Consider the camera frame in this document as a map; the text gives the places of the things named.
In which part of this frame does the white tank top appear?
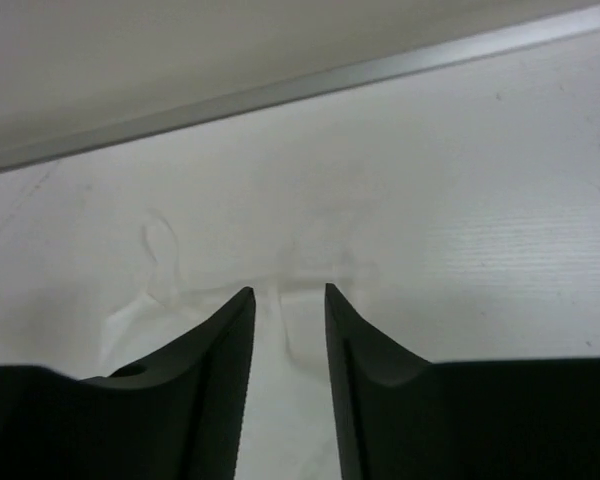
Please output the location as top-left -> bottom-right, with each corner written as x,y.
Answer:
99,208 -> 368,479

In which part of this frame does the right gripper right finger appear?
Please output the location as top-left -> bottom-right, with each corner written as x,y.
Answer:
325,285 -> 600,479

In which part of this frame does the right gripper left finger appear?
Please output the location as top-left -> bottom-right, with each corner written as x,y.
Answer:
0,287 -> 256,479

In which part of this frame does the rear metal table rail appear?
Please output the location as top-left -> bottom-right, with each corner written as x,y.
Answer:
0,2 -> 600,173

